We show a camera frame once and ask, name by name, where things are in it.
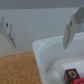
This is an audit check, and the white plastic box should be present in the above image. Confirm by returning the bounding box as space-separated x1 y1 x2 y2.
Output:
31 31 84 84

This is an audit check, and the purple block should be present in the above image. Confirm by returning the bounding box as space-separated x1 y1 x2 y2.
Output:
64 67 82 84

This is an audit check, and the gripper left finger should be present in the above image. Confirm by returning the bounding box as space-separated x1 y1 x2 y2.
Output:
0 15 18 49

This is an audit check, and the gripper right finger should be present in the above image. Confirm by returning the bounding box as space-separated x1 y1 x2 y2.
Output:
62 5 84 50

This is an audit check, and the pink block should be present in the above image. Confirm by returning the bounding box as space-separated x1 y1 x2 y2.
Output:
77 77 84 84

